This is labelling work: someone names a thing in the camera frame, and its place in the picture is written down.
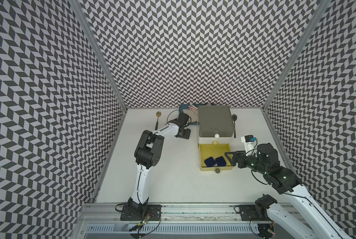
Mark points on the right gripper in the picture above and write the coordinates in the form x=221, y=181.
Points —
x=239, y=154

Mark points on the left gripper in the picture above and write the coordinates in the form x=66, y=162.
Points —
x=187, y=134

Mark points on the navy brooch box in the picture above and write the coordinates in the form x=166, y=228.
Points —
x=210, y=162
x=220, y=161

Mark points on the three-drawer storage cabinet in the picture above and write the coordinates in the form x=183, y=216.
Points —
x=215, y=132

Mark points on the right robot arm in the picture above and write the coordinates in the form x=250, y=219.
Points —
x=264, y=159

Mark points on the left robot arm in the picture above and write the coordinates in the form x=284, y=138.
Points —
x=148, y=153

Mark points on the beige folded napkin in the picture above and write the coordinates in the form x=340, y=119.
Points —
x=195, y=114

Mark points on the blue tray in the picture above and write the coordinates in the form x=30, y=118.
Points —
x=186, y=107

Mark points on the black spoon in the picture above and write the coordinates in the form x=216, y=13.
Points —
x=234, y=118

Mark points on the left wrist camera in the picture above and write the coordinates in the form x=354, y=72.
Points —
x=183, y=118

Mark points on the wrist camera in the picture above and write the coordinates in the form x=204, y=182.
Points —
x=250, y=143
x=183, y=118

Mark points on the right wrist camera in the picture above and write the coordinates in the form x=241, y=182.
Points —
x=250, y=143

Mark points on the pink handled spoon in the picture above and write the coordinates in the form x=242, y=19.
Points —
x=193, y=107

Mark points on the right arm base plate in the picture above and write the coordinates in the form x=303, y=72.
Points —
x=252, y=213

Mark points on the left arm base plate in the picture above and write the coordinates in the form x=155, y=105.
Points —
x=133, y=215

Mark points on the aluminium front rail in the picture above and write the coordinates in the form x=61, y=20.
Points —
x=189, y=213

